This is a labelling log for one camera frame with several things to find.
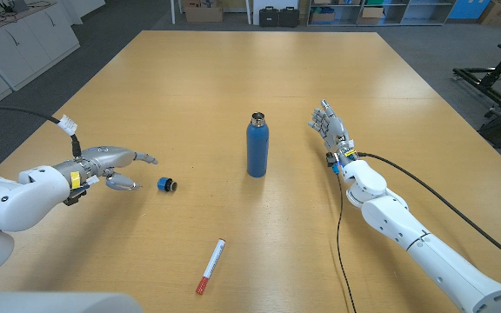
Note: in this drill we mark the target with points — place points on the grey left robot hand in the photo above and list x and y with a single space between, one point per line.
102 158

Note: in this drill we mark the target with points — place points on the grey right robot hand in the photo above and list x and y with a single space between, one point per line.
335 132

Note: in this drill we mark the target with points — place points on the blue bottle cap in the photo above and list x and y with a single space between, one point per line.
164 184

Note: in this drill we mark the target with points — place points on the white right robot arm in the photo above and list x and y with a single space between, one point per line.
429 252

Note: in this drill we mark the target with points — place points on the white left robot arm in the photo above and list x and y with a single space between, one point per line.
15 200

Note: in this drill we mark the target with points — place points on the blue metal water bottle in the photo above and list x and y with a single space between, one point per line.
257 148

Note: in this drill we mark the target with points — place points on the white marker with red cap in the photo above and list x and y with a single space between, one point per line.
212 263

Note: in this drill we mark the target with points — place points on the small cardboard box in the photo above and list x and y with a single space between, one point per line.
371 14

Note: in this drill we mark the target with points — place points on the black hard case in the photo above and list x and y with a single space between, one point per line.
289 17
269 17

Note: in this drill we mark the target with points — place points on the long white cabinet wooden top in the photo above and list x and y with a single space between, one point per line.
28 48

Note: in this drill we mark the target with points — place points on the white panel on legs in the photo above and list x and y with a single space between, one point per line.
276 3

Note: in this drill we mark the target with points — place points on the grey metal shelf unit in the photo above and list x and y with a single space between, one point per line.
420 13

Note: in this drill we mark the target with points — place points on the black metal wheeled stand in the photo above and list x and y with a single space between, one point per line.
492 80

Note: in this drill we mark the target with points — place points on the large cardboard box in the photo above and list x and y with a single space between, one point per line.
202 13

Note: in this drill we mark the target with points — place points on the blue panel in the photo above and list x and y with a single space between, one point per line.
463 8

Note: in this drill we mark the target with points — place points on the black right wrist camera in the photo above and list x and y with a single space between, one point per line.
331 159

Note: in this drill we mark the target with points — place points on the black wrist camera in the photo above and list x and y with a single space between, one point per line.
331 159
74 198

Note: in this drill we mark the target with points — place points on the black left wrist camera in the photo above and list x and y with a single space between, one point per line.
74 198

